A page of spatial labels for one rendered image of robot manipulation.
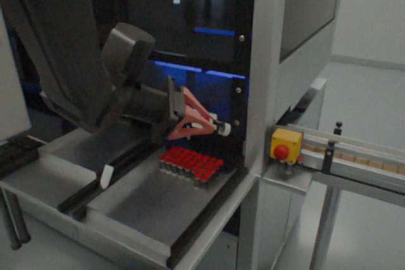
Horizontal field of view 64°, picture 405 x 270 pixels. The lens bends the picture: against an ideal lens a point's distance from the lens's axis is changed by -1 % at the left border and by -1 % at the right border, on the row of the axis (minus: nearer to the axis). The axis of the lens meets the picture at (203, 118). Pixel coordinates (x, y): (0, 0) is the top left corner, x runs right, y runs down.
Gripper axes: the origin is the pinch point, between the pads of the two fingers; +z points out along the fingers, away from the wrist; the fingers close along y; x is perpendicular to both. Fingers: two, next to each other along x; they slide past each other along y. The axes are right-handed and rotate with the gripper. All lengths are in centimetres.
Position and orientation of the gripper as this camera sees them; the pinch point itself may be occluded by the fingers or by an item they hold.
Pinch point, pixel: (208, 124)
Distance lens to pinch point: 56.4
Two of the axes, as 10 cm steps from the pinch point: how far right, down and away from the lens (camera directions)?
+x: -5.1, 6.4, 5.7
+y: -1.1, -7.1, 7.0
